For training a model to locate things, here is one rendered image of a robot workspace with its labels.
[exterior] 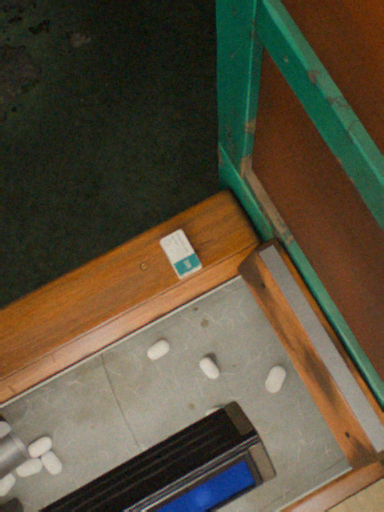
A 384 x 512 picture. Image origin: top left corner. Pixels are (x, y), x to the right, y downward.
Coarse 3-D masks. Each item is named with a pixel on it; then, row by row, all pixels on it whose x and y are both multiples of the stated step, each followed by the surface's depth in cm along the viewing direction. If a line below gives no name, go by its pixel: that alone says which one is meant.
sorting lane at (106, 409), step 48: (240, 288) 111; (144, 336) 110; (192, 336) 109; (240, 336) 109; (48, 384) 108; (96, 384) 108; (144, 384) 108; (192, 384) 108; (240, 384) 107; (288, 384) 107; (48, 432) 107; (96, 432) 106; (144, 432) 106; (288, 432) 105; (48, 480) 105; (288, 480) 104
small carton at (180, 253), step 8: (176, 232) 109; (160, 240) 109; (168, 240) 109; (176, 240) 109; (184, 240) 108; (168, 248) 108; (176, 248) 108; (184, 248) 108; (192, 248) 108; (168, 256) 108; (176, 256) 108; (184, 256) 108; (192, 256) 108; (176, 264) 108; (184, 264) 108; (192, 264) 107; (200, 264) 107; (184, 272) 107; (192, 272) 109
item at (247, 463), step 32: (224, 416) 74; (160, 448) 74; (192, 448) 71; (224, 448) 69; (256, 448) 70; (96, 480) 74; (128, 480) 71; (160, 480) 69; (192, 480) 69; (224, 480) 71; (256, 480) 73
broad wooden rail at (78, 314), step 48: (144, 240) 111; (192, 240) 110; (240, 240) 110; (48, 288) 110; (96, 288) 109; (144, 288) 109; (192, 288) 110; (0, 336) 108; (48, 336) 108; (96, 336) 108; (0, 384) 107
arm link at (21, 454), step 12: (0, 420) 93; (0, 432) 93; (12, 432) 93; (0, 444) 92; (12, 444) 93; (0, 456) 92; (12, 456) 93; (24, 456) 94; (0, 468) 92; (12, 468) 93
